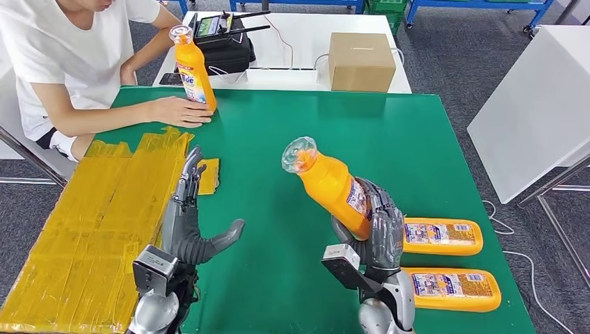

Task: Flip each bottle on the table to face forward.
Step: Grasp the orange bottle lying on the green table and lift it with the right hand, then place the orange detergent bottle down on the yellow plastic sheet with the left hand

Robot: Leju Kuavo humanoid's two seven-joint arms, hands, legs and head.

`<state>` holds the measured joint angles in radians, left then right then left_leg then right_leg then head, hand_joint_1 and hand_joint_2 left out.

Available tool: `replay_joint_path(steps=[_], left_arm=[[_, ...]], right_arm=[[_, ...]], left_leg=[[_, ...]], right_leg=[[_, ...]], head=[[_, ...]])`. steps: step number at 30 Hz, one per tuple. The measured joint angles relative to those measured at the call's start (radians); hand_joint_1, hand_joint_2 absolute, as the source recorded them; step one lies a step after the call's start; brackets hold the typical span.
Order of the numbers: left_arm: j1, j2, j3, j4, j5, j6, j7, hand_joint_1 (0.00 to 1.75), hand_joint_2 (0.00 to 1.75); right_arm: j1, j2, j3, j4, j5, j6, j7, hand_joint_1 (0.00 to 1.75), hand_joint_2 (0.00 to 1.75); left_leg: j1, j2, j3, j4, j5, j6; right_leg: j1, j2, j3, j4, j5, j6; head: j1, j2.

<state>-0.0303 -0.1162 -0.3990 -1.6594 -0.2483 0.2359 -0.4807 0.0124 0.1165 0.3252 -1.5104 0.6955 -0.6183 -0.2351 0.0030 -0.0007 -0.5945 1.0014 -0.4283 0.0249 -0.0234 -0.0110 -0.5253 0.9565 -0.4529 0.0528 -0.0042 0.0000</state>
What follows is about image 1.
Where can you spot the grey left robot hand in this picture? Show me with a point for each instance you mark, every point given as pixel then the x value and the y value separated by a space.
pixel 184 239

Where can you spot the person's right hand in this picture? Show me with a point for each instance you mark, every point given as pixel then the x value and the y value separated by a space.
pixel 177 112

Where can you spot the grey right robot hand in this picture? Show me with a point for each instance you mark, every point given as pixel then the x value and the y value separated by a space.
pixel 387 239

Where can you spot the orange detergent bottle clear cap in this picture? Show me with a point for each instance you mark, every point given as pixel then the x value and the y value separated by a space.
pixel 479 302
pixel 327 184
pixel 461 247
pixel 191 64

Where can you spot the person's right forearm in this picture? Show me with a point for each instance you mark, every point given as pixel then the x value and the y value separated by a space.
pixel 110 119

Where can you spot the person's left forearm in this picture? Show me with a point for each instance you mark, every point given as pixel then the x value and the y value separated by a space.
pixel 152 50

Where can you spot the dark tablet computer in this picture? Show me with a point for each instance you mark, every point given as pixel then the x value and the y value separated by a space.
pixel 168 79

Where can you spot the black carry bag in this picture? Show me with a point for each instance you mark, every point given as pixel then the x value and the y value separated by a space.
pixel 228 57

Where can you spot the black remote controller with antennas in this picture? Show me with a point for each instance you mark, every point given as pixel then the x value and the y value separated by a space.
pixel 211 27

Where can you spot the yellow taped cardboard sheet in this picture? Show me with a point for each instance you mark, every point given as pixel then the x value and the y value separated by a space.
pixel 83 230

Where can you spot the blue metal rack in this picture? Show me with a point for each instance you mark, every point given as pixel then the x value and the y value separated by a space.
pixel 184 7
pixel 299 2
pixel 461 4

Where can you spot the person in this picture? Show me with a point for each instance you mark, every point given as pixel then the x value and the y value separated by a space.
pixel 55 46

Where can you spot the white rectangular desk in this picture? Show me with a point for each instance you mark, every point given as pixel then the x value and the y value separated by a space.
pixel 304 32

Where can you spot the brown cardboard box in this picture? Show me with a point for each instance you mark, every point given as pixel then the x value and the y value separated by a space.
pixel 362 62

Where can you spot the green plastic crate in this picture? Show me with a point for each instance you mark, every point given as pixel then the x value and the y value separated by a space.
pixel 391 18

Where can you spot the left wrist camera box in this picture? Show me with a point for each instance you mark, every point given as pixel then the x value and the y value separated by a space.
pixel 154 269

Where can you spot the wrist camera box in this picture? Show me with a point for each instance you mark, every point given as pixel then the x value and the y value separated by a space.
pixel 341 263
pixel 154 269

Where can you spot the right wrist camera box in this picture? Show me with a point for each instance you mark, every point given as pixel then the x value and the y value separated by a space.
pixel 341 263

